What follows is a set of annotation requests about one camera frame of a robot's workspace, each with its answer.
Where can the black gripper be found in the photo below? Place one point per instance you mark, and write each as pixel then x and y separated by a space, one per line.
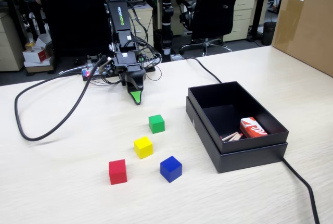
pixel 126 61

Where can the green cube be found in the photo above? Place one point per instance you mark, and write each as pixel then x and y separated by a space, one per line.
pixel 156 124

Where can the black WOWROBO robot arm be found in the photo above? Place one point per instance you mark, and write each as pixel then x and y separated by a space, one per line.
pixel 119 13

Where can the yellow cube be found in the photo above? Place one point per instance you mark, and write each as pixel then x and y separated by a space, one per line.
pixel 143 148

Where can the red cube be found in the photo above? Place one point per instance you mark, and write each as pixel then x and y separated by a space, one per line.
pixel 117 172

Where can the blue cube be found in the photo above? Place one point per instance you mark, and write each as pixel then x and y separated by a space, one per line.
pixel 170 169

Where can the robot controller board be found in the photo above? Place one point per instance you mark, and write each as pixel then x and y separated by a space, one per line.
pixel 89 73

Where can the black pole white rings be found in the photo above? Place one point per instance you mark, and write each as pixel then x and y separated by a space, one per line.
pixel 166 26

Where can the beige drawer cabinet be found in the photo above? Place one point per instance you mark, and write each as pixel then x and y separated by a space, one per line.
pixel 145 18

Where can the black cardboard box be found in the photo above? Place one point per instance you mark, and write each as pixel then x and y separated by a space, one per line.
pixel 216 96

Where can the black high-back office chair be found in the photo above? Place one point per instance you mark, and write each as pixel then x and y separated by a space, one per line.
pixel 72 13

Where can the flat brown cardboard box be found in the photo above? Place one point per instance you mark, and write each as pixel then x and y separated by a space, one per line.
pixel 39 68

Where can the open white cardboard box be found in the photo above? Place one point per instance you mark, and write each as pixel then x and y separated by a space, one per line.
pixel 43 42

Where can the white red small box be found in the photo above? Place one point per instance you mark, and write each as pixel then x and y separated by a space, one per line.
pixel 36 56

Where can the wooden matchstick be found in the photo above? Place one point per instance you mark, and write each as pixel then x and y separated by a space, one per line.
pixel 233 137
pixel 236 138
pixel 230 135

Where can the yellow tape roll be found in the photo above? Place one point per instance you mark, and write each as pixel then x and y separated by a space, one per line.
pixel 30 44

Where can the black office chair chrome base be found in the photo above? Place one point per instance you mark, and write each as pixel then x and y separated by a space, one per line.
pixel 218 5

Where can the orange white matchbox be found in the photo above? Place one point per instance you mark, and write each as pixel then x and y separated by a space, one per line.
pixel 253 129

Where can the white drawer cabinet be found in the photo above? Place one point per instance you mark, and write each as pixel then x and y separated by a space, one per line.
pixel 240 15

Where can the black open box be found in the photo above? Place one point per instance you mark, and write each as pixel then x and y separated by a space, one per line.
pixel 247 160

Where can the beige side cabinet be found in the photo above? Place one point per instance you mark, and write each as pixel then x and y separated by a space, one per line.
pixel 10 44

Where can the black mesh trash can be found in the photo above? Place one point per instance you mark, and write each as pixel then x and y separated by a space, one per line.
pixel 269 33

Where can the large brown cardboard box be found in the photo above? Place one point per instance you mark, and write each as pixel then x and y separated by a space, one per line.
pixel 307 26

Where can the small wrist camera board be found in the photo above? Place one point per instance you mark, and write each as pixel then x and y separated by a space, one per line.
pixel 107 66

